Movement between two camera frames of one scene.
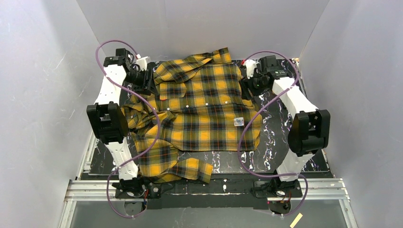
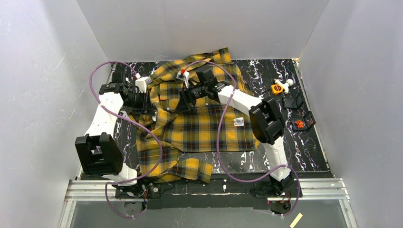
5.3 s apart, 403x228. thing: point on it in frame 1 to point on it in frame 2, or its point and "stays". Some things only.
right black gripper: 247,85 to 185,99
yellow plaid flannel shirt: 201,105 stays
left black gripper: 148,82 to 146,102
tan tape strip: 296,221 stays
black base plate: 227,191 stays
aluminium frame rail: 77,190 stays
